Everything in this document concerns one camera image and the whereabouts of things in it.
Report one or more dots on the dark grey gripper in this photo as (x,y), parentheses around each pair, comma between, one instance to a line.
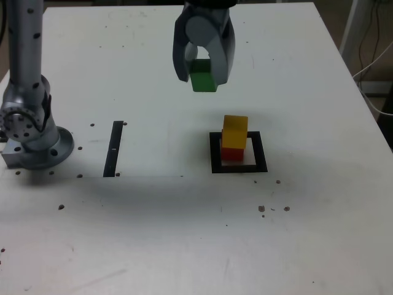
(221,15)

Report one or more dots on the green cube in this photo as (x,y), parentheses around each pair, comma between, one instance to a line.
(202,81)

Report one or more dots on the yellow cube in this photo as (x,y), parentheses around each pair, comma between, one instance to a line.
(235,135)

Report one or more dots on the red cube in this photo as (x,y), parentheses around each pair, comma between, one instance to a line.
(232,154)

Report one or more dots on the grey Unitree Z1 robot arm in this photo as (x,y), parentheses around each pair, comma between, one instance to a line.
(40,144)

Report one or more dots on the black tape square outline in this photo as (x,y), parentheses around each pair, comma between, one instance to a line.
(215,159)

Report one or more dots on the black tape strip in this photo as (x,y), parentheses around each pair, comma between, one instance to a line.
(113,147)

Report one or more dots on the dark flat box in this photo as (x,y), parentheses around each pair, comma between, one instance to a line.
(377,88)

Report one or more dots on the white metal frame leg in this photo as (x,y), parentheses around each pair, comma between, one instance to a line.
(353,21)

